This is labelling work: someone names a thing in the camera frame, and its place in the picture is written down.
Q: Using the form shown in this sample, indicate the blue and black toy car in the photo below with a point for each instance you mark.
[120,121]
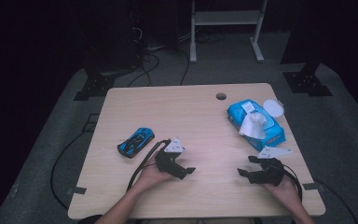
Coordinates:
[135,142]

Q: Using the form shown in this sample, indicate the dark equipment cabinet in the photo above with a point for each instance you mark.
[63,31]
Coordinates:
[115,34]

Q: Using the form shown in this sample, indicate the person's left hand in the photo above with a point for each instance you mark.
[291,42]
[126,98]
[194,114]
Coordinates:
[150,177]

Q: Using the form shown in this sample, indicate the white metal stand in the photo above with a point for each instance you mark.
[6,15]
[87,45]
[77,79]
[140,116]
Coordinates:
[227,17]

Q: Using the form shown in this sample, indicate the white wet wipe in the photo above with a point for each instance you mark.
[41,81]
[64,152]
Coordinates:
[254,126]

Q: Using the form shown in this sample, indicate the blue wet wipes pack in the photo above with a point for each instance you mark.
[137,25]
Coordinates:
[275,133]

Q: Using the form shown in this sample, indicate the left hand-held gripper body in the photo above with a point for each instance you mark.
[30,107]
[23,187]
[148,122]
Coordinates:
[167,160]

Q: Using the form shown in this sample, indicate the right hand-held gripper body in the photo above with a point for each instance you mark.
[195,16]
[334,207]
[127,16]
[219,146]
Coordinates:
[268,174]

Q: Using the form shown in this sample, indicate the grey tape strip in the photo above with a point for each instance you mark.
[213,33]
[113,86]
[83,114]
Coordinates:
[77,190]
[313,186]

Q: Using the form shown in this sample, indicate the black stand base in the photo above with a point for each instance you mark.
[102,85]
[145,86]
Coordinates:
[94,87]
[306,82]

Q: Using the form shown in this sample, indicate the person's right hand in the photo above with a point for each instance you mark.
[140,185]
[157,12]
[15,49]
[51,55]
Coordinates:
[284,191]

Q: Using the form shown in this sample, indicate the white round pack lid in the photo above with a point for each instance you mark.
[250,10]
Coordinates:
[273,108]

